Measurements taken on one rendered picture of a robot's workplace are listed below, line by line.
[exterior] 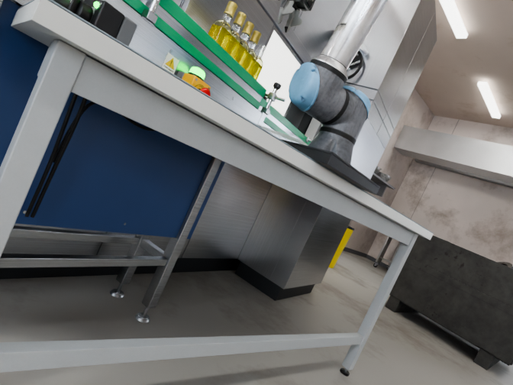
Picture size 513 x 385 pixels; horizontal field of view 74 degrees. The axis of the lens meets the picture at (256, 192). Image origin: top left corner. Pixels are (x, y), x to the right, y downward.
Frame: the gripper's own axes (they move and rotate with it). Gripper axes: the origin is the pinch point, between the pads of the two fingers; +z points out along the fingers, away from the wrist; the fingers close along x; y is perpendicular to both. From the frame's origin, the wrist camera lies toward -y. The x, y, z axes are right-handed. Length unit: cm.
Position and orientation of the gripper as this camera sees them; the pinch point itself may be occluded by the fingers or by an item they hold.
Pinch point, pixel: (282, 24)
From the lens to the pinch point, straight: 146.1
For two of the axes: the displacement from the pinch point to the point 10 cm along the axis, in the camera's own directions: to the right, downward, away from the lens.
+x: 5.2, 1.9, 8.3
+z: -4.1, 9.1, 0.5
